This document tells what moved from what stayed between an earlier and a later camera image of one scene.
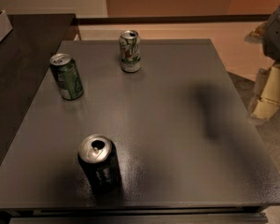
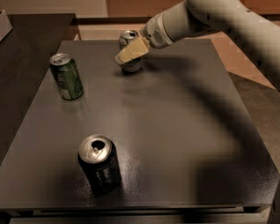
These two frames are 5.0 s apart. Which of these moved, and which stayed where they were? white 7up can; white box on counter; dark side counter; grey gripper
Moved: grey gripper
Stayed: white box on counter; white 7up can; dark side counter
